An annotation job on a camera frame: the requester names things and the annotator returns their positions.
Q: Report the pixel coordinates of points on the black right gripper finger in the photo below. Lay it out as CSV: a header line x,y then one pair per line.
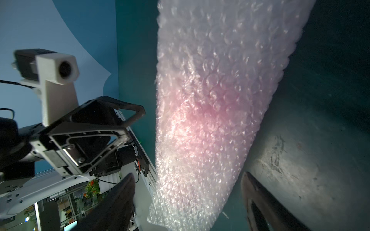
x,y
264,210

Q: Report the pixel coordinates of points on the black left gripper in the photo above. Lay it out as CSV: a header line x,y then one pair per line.
x,y
79,141

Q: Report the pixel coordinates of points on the clear bubble wrap sheet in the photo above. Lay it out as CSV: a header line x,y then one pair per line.
x,y
219,65

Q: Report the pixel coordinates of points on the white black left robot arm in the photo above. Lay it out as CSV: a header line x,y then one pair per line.
x,y
26,177

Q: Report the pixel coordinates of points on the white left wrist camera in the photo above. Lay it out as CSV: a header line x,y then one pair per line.
x,y
52,76

